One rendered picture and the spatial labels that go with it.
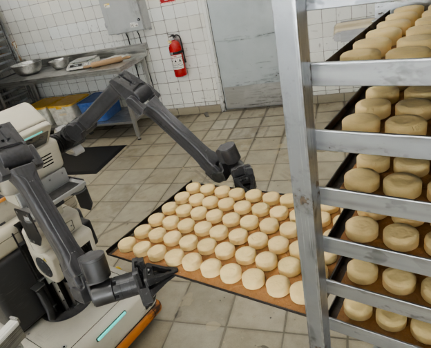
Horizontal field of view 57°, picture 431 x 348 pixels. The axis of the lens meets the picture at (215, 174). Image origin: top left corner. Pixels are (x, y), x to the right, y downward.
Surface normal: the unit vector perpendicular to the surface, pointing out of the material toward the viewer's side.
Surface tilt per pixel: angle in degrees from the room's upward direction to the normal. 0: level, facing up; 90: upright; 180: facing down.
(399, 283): 0
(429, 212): 90
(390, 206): 90
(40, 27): 90
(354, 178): 0
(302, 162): 90
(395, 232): 0
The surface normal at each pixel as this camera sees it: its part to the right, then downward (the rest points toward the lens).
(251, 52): -0.26, 0.49
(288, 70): -0.54, 0.48
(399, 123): -0.18, -0.87
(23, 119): 0.42, -0.56
